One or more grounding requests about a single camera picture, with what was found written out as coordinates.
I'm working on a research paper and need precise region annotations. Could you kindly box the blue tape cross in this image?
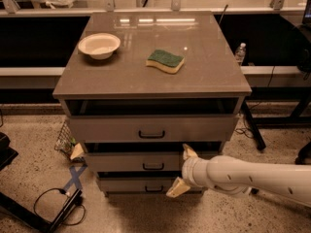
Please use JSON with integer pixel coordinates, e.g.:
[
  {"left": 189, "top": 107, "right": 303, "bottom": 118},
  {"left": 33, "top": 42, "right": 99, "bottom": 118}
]
[{"left": 63, "top": 164, "right": 86, "bottom": 191}]

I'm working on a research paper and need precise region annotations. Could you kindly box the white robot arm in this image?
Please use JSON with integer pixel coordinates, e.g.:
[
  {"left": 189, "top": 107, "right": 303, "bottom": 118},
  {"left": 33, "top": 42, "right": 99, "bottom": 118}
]
[{"left": 166, "top": 144, "right": 311, "bottom": 207}]

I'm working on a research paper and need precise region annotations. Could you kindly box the white paper bowl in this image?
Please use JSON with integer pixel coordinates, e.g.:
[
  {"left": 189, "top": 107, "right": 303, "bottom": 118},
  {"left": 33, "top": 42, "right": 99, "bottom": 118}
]
[{"left": 78, "top": 33, "right": 121, "bottom": 60}]

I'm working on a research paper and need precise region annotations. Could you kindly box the grey drawer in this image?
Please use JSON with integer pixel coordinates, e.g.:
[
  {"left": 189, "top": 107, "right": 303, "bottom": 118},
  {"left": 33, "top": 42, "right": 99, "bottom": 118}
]
[
  {"left": 83, "top": 142, "right": 224, "bottom": 173},
  {"left": 95, "top": 170, "right": 208, "bottom": 194},
  {"left": 62, "top": 98, "right": 241, "bottom": 143}
]

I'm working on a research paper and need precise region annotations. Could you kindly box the grey top drawer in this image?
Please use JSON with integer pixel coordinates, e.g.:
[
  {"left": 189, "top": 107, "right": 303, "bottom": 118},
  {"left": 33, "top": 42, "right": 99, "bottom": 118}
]
[{"left": 62, "top": 98, "right": 241, "bottom": 143}]

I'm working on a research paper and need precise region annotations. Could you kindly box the grey drawer cabinet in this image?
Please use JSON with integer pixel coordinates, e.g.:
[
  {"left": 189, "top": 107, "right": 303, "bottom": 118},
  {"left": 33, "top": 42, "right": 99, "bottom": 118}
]
[{"left": 52, "top": 11, "right": 253, "bottom": 197}]

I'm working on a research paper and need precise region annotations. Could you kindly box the black office chair base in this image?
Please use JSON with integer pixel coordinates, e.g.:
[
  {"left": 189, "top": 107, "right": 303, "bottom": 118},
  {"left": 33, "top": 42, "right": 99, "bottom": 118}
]
[{"left": 295, "top": 142, "right": 311, "bottom": 165}]

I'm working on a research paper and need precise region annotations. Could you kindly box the green yellow sponge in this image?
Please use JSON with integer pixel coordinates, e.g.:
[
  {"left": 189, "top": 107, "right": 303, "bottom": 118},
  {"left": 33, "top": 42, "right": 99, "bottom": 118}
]
[{"left": 146, "top": 50, "right": 185, "bottom": 74}]

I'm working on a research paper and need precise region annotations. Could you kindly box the black table leg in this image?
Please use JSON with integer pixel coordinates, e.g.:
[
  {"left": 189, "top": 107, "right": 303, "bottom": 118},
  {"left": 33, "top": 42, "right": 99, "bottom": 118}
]
[{"left": 241, "top": 101, "right": 266, "bottom": 151}]

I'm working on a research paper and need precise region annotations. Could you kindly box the clear plastic water bottle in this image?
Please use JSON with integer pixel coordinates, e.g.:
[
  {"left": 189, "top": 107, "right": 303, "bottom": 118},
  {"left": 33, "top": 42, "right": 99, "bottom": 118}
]
[{"left": 235, "top": 43, "right": 246, "bottom": 65}]

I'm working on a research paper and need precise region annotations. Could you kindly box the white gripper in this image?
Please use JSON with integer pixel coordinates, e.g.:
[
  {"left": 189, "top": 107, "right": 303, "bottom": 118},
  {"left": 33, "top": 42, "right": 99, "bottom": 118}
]
[{"left": 166, "top": 144, "right": 210, "bottom": 198}]

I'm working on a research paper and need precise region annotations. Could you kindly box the black stand leg with cable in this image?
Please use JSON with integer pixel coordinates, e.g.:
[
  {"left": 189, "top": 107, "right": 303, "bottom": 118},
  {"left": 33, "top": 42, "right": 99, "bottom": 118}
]
[{"left": 0, "top": 188, "right": 86, "bottom": 233}]

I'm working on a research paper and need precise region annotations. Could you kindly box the wire mesh waste basket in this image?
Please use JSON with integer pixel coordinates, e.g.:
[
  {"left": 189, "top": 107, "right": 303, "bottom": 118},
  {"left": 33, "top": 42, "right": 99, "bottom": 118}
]
[{"left": 54, "top": 122, "right": 85, "bottom": 163}]

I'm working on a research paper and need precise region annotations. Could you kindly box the grey bottom drawer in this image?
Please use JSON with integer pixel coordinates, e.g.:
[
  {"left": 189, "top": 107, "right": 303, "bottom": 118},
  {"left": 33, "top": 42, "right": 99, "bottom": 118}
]
[{"left": 95, "top": 170, "right": 208, "bottom": 194}]

